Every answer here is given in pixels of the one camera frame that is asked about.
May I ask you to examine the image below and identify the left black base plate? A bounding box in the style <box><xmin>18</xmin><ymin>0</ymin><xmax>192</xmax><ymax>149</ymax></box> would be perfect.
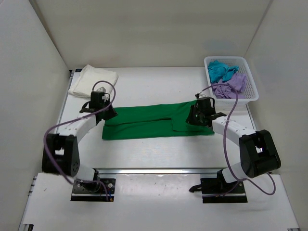
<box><xmin>71</xmin><ymin>178</ymin><xmax>116</xmax><ymax>202</ymax></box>

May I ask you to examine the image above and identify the lilac t-shirt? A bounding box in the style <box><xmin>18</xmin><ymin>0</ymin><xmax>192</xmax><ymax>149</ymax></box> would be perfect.
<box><xmin>212</xmin><ymin>73</ymin><xmax>247</xmax><ymax>99</ymax></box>

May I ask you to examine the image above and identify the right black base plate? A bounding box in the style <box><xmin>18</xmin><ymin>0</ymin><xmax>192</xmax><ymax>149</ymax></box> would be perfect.
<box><xmin>189</xmin><ymin>178</ymin><xmax>248</xmax><ymax>204</ymax></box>

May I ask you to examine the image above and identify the folded white t-shirt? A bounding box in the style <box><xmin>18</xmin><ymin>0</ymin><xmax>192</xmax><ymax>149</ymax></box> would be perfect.
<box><xmin>68</xmin><ymin>64</ymin><xmax>118</xmax><ymax>98</ymax></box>

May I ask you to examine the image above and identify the green t-shirt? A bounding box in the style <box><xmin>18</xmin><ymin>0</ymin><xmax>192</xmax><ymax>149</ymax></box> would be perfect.
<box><xmin>102</xmin><ymin>101</ymin><xmax>214</xmax><ymax>141</ymax></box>

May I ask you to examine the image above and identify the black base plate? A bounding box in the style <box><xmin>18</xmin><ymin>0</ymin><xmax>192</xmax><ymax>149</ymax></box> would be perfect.
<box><xmin>189</xmin><ymin>178</ymin><xmax>248</xmax><ymax>204</ymax></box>
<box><xmin>71</xmin><ymin>178</ymin><xmax>116</xmax><ymax>202</ymax></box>

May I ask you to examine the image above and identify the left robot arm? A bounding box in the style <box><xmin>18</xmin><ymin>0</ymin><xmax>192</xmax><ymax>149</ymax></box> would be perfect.
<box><xmin>42</xmin><ymin>89</ymin><xmax>117</xmax><ymax>192</ymax></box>

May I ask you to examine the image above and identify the teal t-shirt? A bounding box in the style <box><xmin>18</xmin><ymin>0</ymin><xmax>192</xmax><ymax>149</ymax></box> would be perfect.
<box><xmin>207</xmin><ymin>60</ymin><xmax>239</xmax><ymax>83</ymax></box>

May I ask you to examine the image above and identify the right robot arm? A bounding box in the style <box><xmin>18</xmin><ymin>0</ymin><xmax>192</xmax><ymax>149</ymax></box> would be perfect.
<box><xmin>186</xmin><ymin>97</ymin><xmax>281</xmax><ymax>193</ymax></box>

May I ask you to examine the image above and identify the white plastic basket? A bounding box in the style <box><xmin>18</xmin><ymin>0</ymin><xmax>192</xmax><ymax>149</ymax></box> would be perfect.
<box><xmin>204</xmin><ymin>56</ymin><xmax>259</xmax><ymax>107</ymax></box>

